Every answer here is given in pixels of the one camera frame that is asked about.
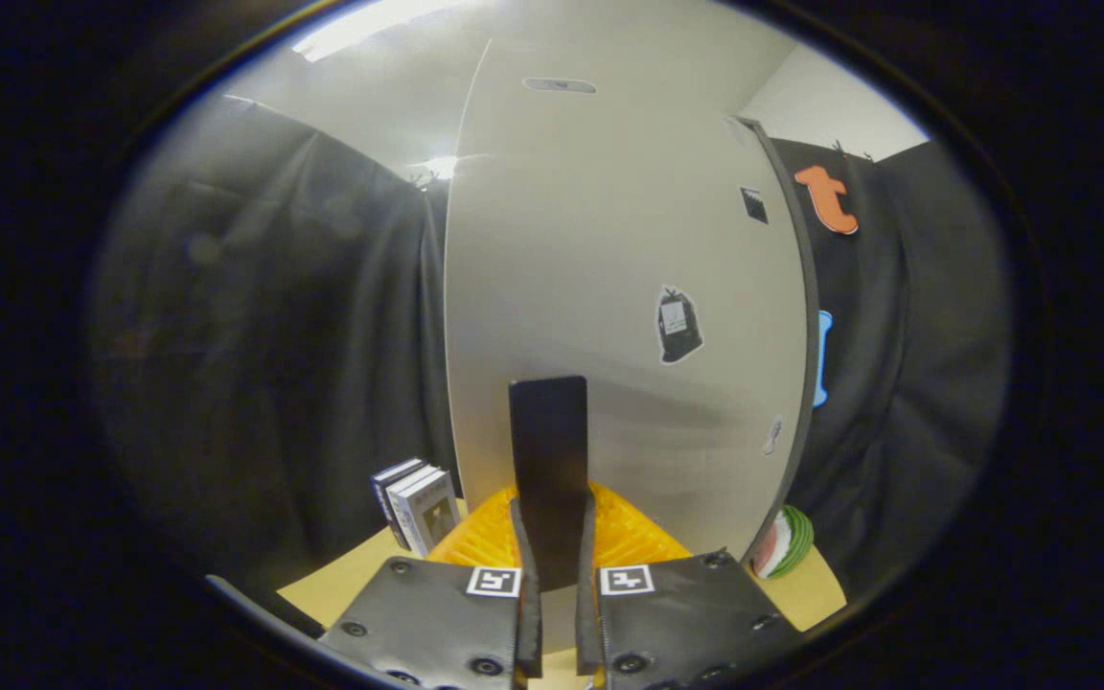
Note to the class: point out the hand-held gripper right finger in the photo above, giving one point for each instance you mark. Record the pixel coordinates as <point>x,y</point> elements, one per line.
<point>587,613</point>

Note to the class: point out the watermelon slice toy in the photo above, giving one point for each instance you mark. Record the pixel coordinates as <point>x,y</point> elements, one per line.
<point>787,541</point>

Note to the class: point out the grey shoe cabinet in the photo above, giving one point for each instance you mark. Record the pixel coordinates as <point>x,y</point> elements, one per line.
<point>809,287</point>

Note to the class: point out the white shoe cabinet door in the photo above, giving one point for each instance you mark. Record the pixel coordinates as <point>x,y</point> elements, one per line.
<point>609,240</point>

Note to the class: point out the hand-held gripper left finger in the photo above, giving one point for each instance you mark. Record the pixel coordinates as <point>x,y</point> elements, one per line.
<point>528,613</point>

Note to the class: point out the grey cover book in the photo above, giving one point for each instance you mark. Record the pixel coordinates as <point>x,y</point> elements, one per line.
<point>432,513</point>

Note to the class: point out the dark blue book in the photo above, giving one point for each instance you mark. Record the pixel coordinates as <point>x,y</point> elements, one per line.
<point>381,498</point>

